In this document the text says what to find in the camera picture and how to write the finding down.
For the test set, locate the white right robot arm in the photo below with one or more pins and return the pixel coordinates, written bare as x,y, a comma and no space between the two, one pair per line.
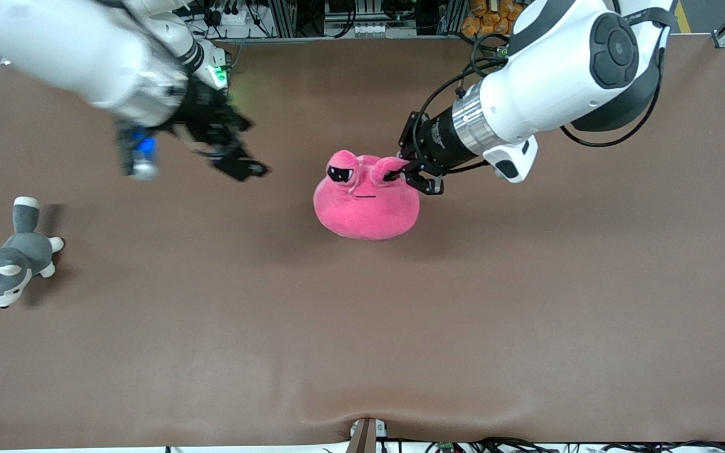
73,50

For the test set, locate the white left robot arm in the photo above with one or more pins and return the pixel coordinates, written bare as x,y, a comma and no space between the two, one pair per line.
557,75

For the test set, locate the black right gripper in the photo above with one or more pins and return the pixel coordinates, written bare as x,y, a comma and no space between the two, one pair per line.
204,119

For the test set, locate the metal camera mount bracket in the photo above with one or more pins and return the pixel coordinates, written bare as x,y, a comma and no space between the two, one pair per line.
365,437

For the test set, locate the grey white husky plush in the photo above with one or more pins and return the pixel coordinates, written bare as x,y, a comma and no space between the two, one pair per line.
19,258

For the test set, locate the aluminium table edge rail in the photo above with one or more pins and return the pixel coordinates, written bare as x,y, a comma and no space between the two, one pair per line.
337,39

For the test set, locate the pink round plush toy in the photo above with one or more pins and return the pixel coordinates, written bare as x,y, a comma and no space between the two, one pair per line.
362,214

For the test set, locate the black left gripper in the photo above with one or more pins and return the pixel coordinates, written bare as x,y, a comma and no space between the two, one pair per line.
436,140

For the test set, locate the brown table mat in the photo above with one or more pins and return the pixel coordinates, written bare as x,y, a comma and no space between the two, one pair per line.
362,346

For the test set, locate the orange snack packets pile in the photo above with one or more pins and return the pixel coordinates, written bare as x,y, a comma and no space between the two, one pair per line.
485,19

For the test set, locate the white power strip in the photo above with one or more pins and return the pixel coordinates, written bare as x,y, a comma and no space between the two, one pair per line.
233,16

